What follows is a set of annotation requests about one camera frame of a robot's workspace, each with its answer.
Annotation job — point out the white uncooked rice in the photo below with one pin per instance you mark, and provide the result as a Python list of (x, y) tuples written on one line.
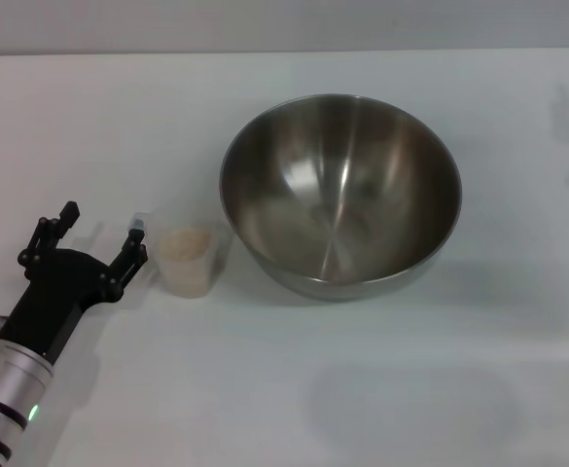
[(185, 243)]

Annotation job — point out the transparent plastic measuring cup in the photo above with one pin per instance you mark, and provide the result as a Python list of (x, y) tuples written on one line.
[(189, 279)]

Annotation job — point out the stainless steel mixing bowl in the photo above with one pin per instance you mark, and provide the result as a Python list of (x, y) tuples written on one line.
[(342, 204)]

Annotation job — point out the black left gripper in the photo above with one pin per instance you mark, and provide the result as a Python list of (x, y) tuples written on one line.
[(50, 301)]

